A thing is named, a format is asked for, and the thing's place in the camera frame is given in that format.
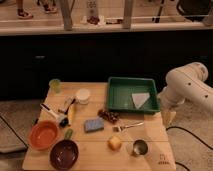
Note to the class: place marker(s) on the white cloth in tray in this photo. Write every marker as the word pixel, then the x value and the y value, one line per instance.
pixel 139 99

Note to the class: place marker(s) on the blue sponge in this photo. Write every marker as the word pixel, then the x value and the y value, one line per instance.
pixel 93 125

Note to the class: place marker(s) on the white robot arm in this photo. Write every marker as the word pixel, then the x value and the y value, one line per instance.
pixel 186 82

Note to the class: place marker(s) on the dark purple bowl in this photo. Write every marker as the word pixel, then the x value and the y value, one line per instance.
pixel 64 155

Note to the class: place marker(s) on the orange bowl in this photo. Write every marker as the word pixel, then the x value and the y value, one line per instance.
pixel 43 135

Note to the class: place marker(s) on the black white marker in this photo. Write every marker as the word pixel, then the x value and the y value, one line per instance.
pixel 64 108

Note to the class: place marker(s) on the green translucent cup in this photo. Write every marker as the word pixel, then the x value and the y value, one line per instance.
pixel 55 85

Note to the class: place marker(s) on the metal cup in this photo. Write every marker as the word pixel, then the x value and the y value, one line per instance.
pixel 140 147

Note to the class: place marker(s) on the green plastic tray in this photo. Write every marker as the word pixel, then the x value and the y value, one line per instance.
pixel 120 90

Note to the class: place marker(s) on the small green object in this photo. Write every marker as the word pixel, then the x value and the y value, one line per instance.
pixel 68 134

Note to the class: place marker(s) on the white round container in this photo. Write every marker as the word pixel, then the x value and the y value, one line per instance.
pixel 82 96

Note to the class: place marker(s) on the yellow banana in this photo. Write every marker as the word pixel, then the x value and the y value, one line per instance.
pixel 71 113

